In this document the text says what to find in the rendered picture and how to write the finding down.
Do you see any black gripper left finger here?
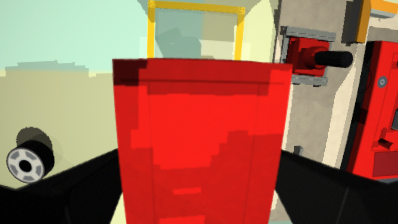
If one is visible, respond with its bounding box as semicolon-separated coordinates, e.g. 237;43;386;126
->
0;148;122;224

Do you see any black toy car wheel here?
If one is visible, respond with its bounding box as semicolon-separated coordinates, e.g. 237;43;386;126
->
6;140;55;184

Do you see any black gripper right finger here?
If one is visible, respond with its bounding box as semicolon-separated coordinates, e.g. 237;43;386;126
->
274;149;398;224

